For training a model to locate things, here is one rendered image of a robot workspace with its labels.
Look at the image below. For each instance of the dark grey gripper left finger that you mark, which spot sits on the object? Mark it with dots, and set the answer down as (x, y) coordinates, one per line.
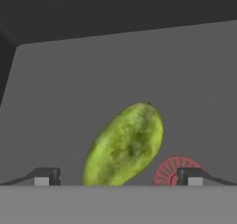
(46, 173)

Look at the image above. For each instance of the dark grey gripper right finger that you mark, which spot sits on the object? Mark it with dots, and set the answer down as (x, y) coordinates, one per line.
(191, 173)

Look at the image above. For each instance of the red sink drain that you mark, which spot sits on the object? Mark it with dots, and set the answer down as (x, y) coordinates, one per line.
(168, 170)

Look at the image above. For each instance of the green mango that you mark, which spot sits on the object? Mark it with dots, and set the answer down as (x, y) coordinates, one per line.
(125, 146)

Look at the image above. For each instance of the grey sink basin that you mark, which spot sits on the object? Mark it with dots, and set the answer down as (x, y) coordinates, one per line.
(92, 89)

